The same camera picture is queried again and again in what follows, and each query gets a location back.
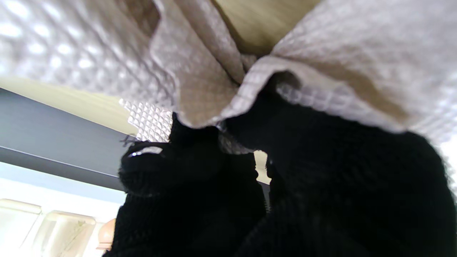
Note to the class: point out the grey cleaning cloth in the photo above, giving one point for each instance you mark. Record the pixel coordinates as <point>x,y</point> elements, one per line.
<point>200,71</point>

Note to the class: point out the printed kitchen backdrop banner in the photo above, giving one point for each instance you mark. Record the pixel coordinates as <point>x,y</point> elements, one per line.
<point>43,185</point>

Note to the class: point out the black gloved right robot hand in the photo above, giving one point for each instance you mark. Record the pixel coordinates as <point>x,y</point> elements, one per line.
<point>339,185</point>

